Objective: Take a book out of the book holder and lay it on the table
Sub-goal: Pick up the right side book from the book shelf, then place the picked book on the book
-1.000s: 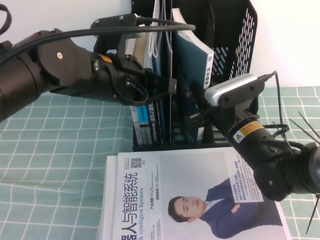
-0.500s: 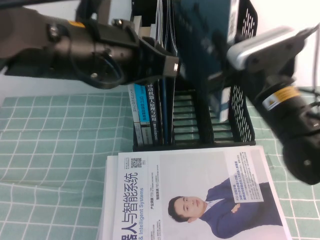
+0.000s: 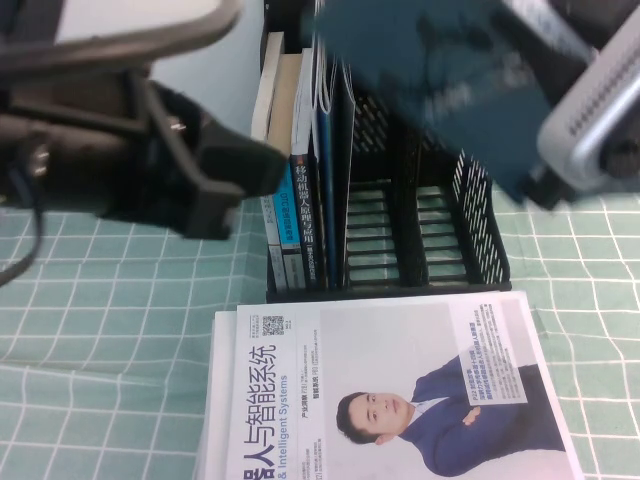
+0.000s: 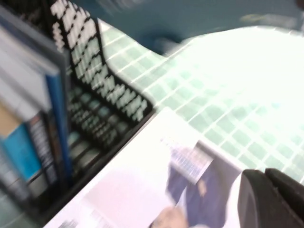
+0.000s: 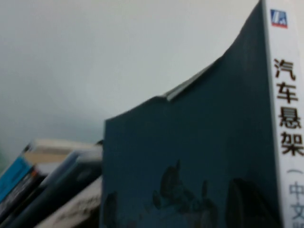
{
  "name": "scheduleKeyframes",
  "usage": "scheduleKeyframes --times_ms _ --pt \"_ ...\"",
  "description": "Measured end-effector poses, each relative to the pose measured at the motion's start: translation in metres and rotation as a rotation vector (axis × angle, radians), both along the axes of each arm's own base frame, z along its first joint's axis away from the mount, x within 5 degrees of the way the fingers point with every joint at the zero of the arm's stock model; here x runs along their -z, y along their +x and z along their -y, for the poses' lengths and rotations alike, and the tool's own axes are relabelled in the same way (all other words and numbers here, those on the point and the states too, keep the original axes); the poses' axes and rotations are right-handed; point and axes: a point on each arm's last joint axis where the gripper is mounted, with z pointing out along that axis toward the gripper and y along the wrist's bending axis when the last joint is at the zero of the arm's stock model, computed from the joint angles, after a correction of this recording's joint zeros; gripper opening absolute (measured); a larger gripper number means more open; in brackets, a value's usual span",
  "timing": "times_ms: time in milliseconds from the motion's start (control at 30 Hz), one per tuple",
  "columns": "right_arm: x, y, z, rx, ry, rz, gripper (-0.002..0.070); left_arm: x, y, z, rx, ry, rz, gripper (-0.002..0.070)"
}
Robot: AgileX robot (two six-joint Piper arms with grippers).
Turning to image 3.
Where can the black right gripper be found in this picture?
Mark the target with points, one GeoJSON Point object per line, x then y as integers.
{"type": "Point", "coordinates": [622, 160]}

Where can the black plastic book holder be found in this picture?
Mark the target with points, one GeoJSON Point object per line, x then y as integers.
{"type": "Point", "coordinates": [410, 240]}

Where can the grey spine paperback book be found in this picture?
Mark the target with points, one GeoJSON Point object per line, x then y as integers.
{"type": "Point", "coordinates": [265, 90]}

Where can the car suspension textbook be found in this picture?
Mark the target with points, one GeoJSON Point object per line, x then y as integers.
{"type": "Point", "coordinates": [425, 75]}

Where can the cyan spine book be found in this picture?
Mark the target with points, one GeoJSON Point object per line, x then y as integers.
{"type": "Point", "coordinates": [285, 90]}

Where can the white magazine stack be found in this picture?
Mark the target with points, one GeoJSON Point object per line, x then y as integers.
{"type": "Point", "coordinates": [215, 400]}

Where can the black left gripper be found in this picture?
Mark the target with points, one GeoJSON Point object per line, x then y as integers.
{"type": "Point", "coordinates": [100, 150]}

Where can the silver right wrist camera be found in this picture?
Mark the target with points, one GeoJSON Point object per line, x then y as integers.
{"type": "Point", "coordinates": [590, 145]}

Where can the green checkered tablecloth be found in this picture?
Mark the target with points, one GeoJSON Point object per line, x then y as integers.
{"type": "Point", "coordinates": [125, 375]}

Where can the dark thin booklet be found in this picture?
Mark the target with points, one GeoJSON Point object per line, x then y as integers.
{"type": "Point", "coordinates": [343, 175]}

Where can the magazine with suited man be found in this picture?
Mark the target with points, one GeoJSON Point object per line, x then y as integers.
{"type": "Point", "coordinates": [400, 360]}

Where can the white stapled magazine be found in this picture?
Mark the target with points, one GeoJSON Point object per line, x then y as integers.
{"type": "Point", "coordinates": [322, 75]}

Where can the black spine robotics book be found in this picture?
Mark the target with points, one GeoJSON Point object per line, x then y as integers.
{"type": "Point", "coordinates": [307, 210]}

